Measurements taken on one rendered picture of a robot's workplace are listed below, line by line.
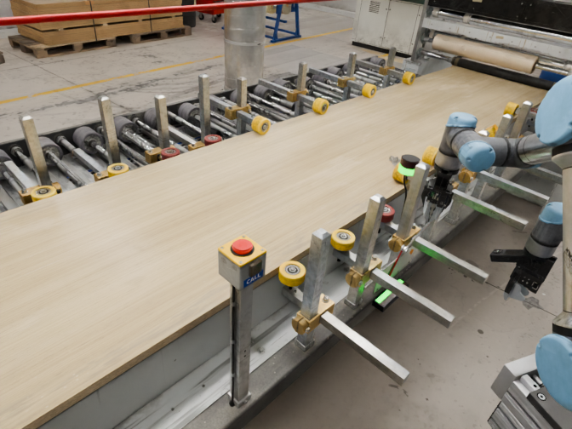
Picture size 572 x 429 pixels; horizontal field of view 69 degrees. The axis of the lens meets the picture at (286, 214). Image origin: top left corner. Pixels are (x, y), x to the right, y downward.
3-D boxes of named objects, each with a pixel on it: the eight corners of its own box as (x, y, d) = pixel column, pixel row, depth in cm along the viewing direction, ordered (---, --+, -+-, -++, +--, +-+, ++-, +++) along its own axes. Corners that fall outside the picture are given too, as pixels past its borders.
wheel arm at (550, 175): (564, 183, 178) (569, 175, 176) (562, 185, 176) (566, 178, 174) (455, 142, 205) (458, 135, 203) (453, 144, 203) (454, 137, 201)
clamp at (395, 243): (417, 239, 155) (420, 228, 152) (398, 254, 147) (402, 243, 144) (404, 232, 158) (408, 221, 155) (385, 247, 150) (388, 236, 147)
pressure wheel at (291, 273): (300, 286, 134) (304, 259, 127) (303, 305, 127) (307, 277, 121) (276, 286, 133) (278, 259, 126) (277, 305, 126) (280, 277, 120)
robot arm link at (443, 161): (439, 144, 123) (468, 151, 120) (435, 157, 125) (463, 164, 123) (436, 153, 117) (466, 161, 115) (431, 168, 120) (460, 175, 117)
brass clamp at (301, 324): (334, 315, 126) (336, 303, 123) (304, 339, 118) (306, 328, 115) (318, 303, 129) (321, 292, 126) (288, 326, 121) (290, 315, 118)
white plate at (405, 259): (411, 262, 163) (418, 243, 157) (374, 294, 147) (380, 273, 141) (409, 261, 163) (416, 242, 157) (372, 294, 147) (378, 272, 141)
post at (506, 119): (476, 207, 206) (514, 115, 178) (473, 209, 204) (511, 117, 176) (470, 203, 208) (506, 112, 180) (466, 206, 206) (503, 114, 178)
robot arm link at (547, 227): (581, 220, 107) (546, 208, 110) (562, 252, 113) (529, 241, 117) (580, 206, 113) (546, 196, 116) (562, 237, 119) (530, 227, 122)
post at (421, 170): (397, 274, 159) (431, 163, 132) (391, 278, 157) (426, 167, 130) (389, 270, 161) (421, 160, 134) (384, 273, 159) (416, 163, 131)
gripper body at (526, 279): (534, 295, 122) (552, 265, 115) (505, 280, 127) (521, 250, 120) (542, 283, 127) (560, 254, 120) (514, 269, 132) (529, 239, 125)
